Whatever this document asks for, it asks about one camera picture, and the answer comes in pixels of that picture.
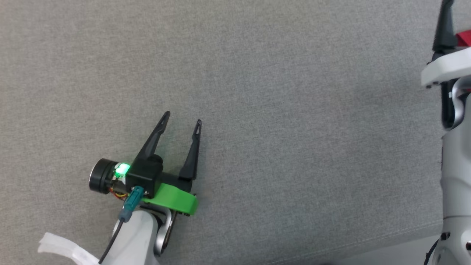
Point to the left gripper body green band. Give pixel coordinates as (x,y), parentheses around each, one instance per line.
(173,198)

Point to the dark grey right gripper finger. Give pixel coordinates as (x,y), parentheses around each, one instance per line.
(444,29)

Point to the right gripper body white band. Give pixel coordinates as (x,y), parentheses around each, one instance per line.
(449,66)

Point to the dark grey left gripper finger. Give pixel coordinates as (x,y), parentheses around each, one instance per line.
(191,158)
(160,134)

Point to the red jersey with white sleeves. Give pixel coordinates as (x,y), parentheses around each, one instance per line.
(464,38)

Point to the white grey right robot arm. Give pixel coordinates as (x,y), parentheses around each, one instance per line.
(456,184)

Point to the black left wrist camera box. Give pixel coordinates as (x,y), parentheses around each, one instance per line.
(145,176)

